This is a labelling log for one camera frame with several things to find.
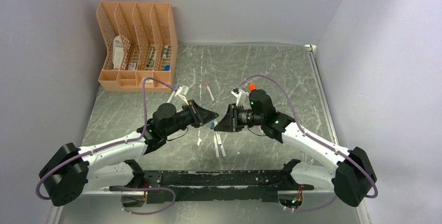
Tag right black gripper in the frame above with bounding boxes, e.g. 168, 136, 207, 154
215, 103, 264, 132

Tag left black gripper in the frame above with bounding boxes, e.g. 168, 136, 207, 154
164, 98, 219, 137

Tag white pen orange tip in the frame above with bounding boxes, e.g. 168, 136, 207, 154
213, 135, 220, 159

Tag white pen grey cap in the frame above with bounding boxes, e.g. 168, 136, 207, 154
218, 139, 227, 158

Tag white pen blue cap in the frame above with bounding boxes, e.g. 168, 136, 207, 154
167, 92, 175, 103

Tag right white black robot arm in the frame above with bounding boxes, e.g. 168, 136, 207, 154
214, 89, 377, 207

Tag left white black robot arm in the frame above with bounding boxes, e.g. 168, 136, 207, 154
35, 99, 219, 206

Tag orange plastic file organizer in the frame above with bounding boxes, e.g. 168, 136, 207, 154
96, 1, 179, 92

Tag white paper packet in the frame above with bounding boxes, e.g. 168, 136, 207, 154
112, 35, 124, 70

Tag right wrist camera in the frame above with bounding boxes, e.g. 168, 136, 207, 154
231, 88, 249, 106

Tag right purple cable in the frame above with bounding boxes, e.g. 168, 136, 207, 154
236, 74, 379, 213

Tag black base frame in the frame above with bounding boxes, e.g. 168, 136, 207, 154
124, 170, 314, 204

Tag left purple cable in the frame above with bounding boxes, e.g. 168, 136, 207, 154
35, 77, 180, 201

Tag aluminium rail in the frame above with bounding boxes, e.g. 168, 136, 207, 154
304, 44, 339, 145

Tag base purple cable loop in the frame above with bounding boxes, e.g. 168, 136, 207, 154
120, 186, 177, 216

